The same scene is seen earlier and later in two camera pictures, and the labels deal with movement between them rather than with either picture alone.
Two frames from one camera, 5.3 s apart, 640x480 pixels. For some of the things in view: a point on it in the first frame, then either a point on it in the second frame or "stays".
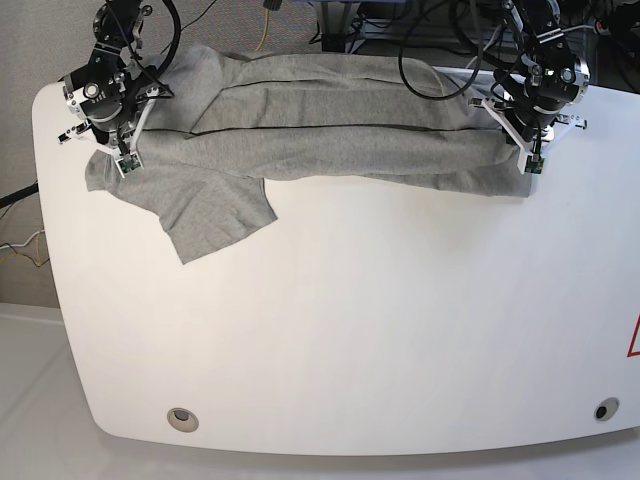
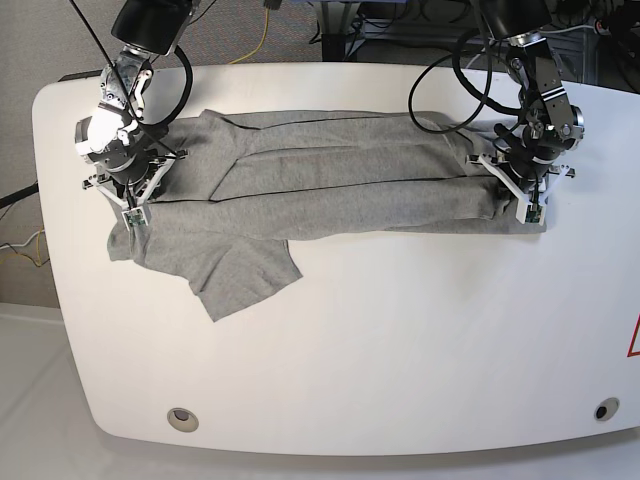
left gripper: [526, 126] -> [532, 178]
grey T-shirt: [235, 122] -> [220, 220]
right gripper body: [128, 159] -> [132, 187]
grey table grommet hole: [183, 420] stays
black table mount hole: [606, 409] stays
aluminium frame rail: [373, 28] stays
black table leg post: [334, 40] stays
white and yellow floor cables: [38, 245] stays
